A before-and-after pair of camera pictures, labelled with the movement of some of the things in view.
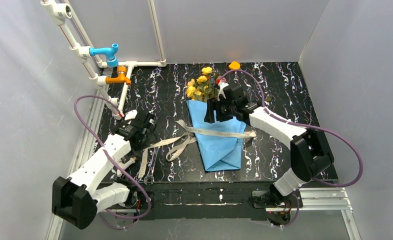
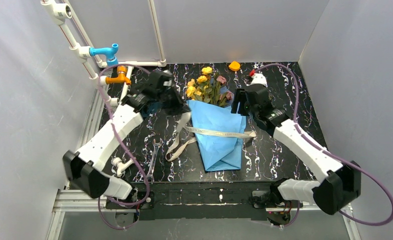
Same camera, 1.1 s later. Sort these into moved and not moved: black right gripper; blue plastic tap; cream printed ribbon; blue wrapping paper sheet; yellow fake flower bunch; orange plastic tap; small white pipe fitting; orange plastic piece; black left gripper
Moved: black left gripper; cream printed ribbon; black right gripper
Not moved: orange plastic tap; small white pipe fitting; blue plastic tap; blue wrapping paper sheet; orange plastic piece; yellow fake flower bunch
